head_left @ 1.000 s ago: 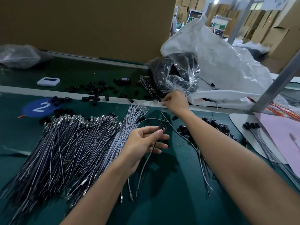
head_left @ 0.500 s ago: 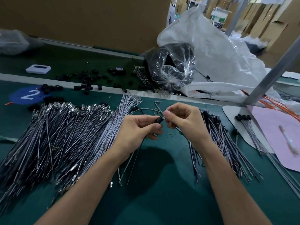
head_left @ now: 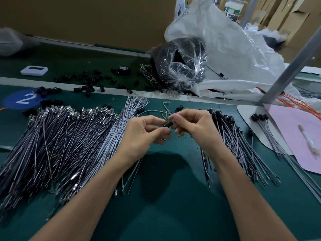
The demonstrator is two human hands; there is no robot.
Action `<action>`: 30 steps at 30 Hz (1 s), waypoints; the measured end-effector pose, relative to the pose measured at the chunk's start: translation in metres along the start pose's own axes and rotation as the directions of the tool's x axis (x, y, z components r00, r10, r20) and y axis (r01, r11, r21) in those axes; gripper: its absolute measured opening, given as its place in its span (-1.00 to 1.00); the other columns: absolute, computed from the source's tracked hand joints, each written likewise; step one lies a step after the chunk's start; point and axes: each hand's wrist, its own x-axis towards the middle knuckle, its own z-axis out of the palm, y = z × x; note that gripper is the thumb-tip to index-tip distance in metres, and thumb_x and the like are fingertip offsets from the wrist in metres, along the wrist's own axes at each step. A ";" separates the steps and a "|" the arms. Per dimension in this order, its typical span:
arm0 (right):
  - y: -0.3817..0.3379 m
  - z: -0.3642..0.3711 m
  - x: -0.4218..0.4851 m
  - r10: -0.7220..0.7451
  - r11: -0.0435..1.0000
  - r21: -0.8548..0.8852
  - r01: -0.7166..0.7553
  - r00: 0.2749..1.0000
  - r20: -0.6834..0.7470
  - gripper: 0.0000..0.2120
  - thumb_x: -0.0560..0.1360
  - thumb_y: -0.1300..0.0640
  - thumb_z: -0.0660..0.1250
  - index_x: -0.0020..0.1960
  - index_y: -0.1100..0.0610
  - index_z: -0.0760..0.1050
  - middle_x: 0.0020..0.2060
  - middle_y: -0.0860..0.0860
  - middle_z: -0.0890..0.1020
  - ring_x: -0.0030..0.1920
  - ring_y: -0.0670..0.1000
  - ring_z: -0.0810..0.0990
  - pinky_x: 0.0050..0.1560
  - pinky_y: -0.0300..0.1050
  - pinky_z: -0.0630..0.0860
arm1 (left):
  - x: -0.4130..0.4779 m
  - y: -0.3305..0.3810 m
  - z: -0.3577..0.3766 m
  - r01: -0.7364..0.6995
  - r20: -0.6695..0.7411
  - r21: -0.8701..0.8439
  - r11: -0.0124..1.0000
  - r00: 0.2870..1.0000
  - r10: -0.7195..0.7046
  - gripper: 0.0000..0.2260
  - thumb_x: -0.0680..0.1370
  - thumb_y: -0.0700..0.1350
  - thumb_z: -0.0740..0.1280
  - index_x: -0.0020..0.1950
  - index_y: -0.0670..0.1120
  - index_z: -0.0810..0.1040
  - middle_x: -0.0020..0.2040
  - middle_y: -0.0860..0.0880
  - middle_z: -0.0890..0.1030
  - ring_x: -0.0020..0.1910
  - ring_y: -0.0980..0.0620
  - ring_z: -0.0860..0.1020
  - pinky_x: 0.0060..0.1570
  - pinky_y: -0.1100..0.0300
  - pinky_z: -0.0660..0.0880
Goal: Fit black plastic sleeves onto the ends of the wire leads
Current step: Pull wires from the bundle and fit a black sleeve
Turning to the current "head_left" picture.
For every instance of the person's right hand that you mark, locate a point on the person's right hand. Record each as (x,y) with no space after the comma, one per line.
(198,127)

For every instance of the person's left hand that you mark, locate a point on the person's left hand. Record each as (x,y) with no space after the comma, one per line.
(140,138)

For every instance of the black plastic caps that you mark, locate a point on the black plastic caps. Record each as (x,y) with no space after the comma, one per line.
(83,86)

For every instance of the person's right forearm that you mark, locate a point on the person's right forearm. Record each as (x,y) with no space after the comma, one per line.
(253,200)

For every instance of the person's left forearm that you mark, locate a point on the person's left forearm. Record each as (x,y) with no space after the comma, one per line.
(83,205)

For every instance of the clear bag with black contents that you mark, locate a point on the clear bag with black contents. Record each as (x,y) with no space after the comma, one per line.
(179,62)

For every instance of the large white plastic sack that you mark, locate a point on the large white plastic sack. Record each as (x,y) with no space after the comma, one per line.
(233,47)

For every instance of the pink paper sheet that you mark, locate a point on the pink paper sheet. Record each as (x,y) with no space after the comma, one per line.
(292,135)

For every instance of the white pen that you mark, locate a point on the white pen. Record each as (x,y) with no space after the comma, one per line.
(308,139)

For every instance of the brown cardboard panel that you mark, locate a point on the brown cardboard panel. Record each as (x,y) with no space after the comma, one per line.
(100,20)

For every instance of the blue round number sticker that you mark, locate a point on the blue round number sticker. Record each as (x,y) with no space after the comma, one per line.
(21,99)

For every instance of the small white timer device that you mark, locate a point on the small white timer device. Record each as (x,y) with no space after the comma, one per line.
(34,70)

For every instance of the clear plastic strip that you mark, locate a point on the clear plastic strip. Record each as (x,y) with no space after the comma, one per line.
(5,148)

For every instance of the stack of cardboard boxes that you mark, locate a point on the stack of cardboard boxes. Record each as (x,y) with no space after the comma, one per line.
(298,20)

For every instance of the crumpled clear plastic bag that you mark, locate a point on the crumpled clear plastic bag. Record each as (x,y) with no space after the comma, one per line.
(12,41)

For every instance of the grey metal frame post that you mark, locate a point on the grey metal frame post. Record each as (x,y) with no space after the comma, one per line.
(250,10)
(290,65)

